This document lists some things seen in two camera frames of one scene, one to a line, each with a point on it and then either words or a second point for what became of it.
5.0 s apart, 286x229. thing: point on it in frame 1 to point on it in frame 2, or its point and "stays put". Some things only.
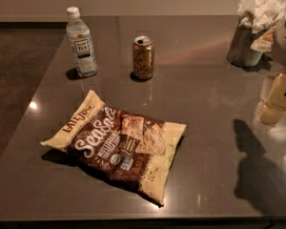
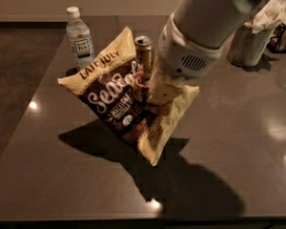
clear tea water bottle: x=81 y=45 stays put
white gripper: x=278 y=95 to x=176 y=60
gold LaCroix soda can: x=143 y=56 stays put
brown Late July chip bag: x=130 y=151 to x=110 y=83
